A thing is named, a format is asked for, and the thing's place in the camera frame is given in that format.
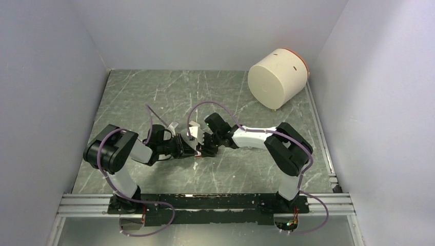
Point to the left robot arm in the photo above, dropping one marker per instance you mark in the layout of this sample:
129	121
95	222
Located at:
110	149

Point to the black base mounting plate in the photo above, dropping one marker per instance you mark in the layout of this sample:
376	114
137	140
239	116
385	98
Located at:
161	209

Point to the cream cylindrical container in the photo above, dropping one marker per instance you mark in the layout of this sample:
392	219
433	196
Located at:
277	78

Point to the aluminium frame rail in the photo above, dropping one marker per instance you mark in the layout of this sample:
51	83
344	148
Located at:
96	205

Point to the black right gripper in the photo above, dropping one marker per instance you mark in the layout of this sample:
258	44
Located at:
204	150

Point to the beige stapler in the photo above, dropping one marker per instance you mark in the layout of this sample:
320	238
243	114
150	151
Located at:
195	130

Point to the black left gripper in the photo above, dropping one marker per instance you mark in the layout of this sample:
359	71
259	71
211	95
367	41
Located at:
182	148

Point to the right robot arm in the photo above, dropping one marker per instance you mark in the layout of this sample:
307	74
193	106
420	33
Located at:
289	150

